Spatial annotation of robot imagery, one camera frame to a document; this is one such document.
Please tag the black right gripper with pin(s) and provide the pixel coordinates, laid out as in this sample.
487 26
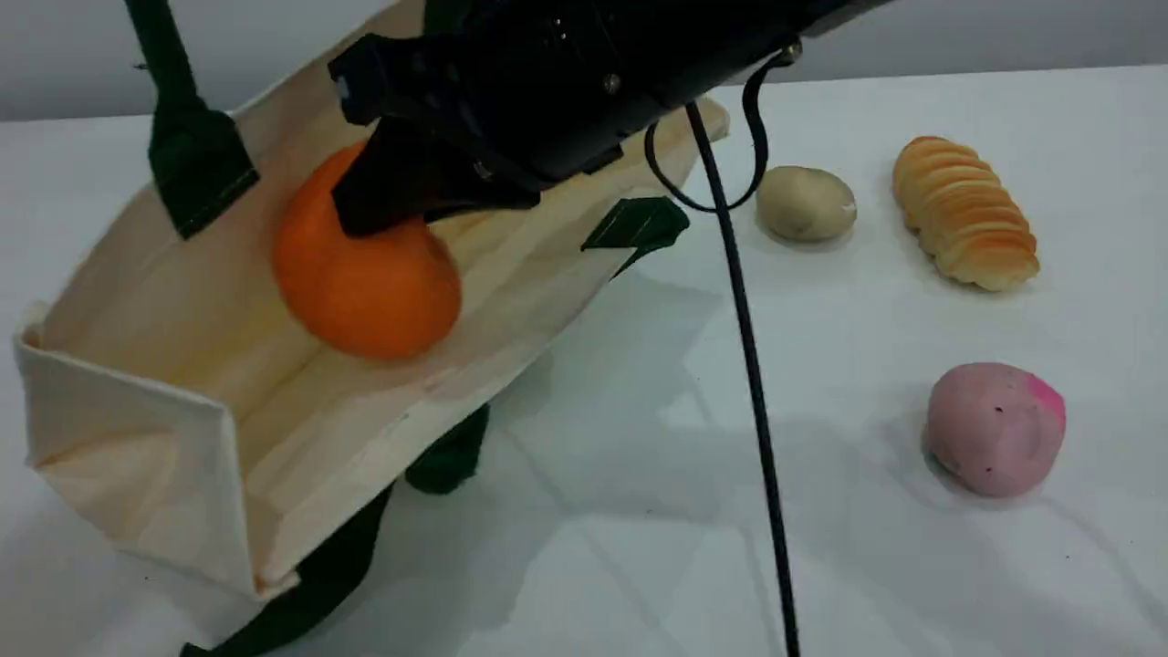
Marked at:
584 73

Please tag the orange toy fruit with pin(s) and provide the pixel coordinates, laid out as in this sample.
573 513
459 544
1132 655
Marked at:
383 301

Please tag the beige toy potato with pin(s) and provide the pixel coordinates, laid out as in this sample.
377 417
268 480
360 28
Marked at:
803 205

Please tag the stack of golden chips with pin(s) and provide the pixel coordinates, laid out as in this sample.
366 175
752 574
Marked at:
967 214

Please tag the pink toy peach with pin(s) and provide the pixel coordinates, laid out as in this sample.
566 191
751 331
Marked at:
995 433

